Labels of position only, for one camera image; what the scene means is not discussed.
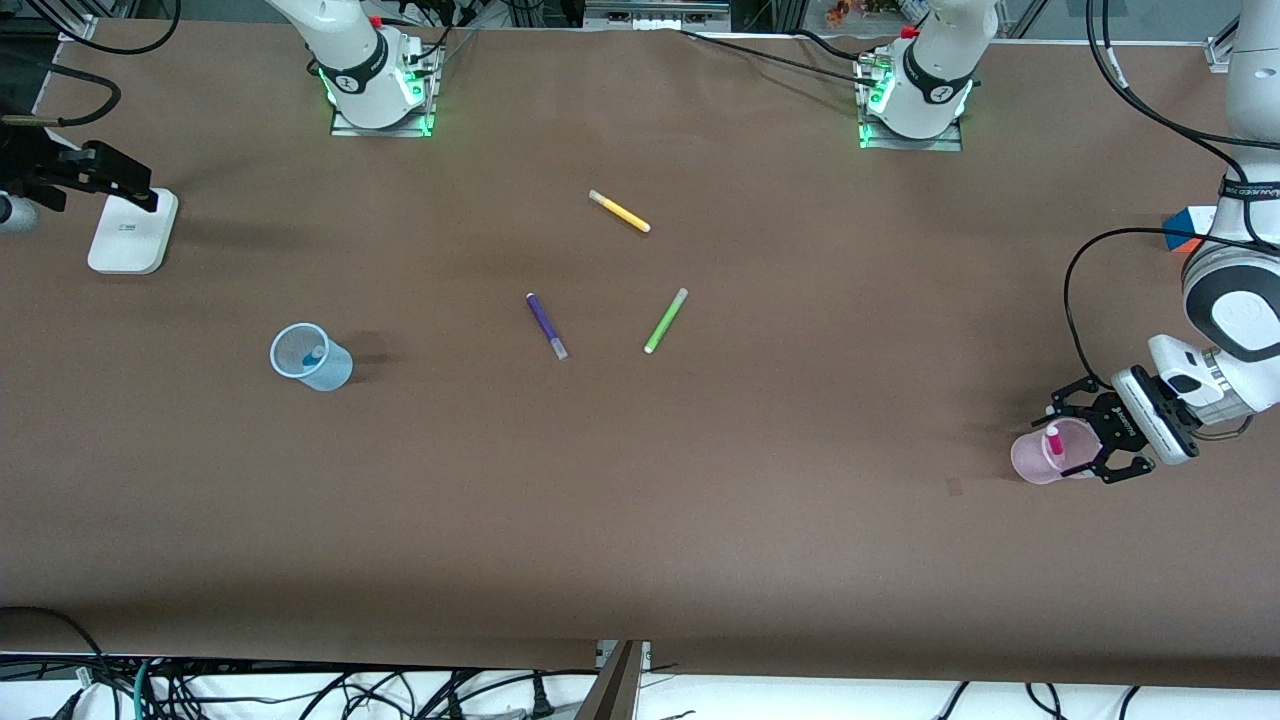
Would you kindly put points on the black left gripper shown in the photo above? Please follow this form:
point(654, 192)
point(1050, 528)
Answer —
point(1113, 423)

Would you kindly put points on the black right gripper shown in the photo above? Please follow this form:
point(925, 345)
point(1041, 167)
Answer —
point(40, 162)

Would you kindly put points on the pink marker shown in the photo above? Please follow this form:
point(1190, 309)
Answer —
point(1054, 440)

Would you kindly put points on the blue marker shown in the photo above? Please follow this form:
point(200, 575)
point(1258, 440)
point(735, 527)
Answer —
point(313, 355)

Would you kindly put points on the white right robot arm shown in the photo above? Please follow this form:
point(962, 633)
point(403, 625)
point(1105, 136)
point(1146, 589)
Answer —
point(365, 70)

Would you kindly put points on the translucent pink cup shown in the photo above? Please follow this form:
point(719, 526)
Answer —
point(1030, 462)

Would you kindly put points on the white flat box device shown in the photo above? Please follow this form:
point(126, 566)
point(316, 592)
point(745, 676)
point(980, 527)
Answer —
point(125, 245)

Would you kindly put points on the blue orange white box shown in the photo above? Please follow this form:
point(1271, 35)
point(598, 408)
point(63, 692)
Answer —
point(1188, 228)

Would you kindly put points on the translucent blue cup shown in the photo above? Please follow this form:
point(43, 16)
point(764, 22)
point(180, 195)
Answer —
point(330, 372)

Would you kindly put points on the green marker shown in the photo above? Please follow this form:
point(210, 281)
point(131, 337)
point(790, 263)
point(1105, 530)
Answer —
point(665, 322)

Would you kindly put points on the purple marker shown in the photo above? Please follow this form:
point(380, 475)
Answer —
point(543, 320)

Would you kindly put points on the brown table cover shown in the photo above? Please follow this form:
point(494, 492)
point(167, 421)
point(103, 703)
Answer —
point(640, 520)

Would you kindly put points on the yellow marker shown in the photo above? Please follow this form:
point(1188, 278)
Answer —
point(620, 211)

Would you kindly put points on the metal table leg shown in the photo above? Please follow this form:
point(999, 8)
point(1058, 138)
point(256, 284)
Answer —
point(615, 690)

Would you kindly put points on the black power plug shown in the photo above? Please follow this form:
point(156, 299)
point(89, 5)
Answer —
point(542, 700)

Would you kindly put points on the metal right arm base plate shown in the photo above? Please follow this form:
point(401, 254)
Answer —
point(420, 118)

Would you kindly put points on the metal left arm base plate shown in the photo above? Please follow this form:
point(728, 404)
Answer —
point(950, 143)

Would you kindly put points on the grey metal frame device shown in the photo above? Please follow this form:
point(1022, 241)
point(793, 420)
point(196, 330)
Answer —
point(655, 14)

